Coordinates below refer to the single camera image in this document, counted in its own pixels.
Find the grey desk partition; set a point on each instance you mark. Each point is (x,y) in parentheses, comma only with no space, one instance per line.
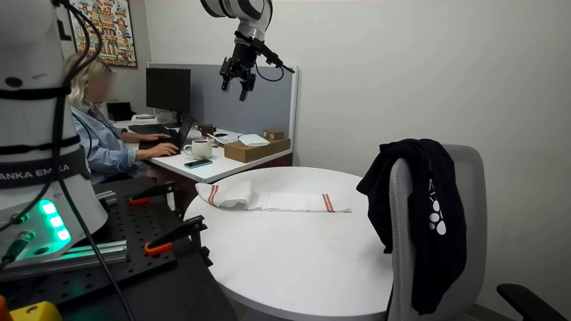
(263,102)

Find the person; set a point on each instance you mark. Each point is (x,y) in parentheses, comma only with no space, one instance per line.
(105,142)

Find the colourful framed picture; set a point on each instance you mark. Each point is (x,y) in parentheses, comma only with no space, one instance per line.
(111,31)

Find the white mug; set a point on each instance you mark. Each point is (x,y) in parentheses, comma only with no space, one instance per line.
(200,150)

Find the white folded paper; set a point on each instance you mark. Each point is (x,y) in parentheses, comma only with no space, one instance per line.
(253,140)

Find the white tea towel red stripes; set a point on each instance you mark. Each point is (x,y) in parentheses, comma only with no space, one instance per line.
(276,201)

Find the small cardboard box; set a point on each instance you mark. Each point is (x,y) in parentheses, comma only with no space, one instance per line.
(273,134)

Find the brown cup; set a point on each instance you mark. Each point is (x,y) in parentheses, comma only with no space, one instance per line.
(206,129)

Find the black smartphone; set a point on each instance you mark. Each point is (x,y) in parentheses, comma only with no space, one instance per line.
(198,163)

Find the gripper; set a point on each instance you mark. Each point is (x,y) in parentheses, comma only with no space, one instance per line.
(242,58)

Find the black garment white print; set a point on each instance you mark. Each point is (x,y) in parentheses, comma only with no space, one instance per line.
(428,214)

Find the black chair armrest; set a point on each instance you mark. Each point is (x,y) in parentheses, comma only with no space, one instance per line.
(526,303)

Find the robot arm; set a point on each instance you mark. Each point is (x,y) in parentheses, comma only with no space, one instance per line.
(31,133)

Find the yellow block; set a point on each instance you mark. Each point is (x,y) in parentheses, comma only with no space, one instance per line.
(35,313)

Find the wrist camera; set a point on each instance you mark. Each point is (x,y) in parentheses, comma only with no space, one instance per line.
(271,57)

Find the large cardboard box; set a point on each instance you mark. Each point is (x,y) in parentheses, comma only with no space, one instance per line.
(254,152)

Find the grey office chair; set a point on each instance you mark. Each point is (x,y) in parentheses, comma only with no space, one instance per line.
(468,214)

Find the white office desk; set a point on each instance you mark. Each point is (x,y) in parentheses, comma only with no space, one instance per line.
(223,167)

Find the black monitor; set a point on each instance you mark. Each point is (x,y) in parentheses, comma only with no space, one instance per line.
(167,89)

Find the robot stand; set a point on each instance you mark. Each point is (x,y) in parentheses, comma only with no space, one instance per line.
(134,232)

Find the black laptop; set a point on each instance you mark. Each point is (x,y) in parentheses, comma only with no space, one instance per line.
(184,129)

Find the black keyboard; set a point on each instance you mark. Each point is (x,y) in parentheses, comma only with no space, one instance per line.
(149,129)

